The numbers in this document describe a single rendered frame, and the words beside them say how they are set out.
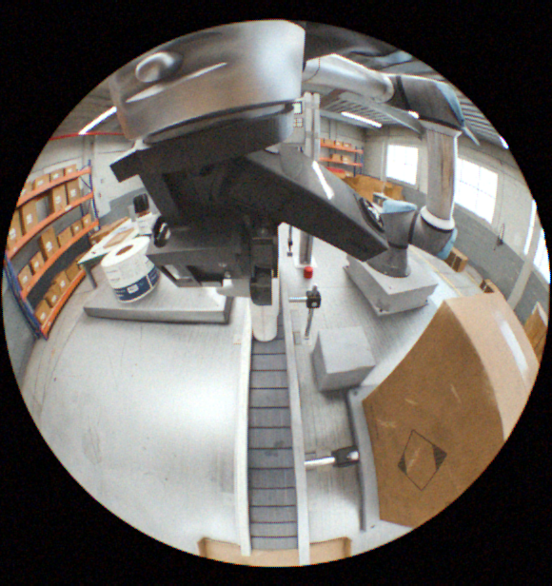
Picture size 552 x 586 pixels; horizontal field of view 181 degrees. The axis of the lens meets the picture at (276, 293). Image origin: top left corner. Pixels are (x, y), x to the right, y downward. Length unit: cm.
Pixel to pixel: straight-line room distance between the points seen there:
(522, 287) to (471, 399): 528
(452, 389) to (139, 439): 52
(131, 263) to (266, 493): 63
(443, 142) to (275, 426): 65
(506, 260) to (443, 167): 510
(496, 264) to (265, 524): 564
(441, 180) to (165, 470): 85
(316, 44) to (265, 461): 46
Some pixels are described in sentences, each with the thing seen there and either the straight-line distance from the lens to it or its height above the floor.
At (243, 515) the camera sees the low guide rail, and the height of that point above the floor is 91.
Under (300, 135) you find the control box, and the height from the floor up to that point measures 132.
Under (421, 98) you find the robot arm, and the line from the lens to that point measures 49.
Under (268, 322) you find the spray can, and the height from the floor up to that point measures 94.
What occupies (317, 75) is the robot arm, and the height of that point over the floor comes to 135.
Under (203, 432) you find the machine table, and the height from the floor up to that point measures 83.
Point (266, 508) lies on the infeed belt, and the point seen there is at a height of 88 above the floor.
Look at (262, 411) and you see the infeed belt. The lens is 34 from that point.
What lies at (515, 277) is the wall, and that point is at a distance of 551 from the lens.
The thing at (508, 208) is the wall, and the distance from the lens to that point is 565.
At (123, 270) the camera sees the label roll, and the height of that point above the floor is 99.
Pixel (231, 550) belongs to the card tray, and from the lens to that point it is 46.
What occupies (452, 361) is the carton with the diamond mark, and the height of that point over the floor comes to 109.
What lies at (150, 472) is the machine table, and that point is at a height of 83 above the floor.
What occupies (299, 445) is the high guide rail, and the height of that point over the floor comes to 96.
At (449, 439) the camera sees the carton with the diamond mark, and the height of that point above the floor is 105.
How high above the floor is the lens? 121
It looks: 39 degrees down
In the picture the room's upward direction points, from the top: straight up
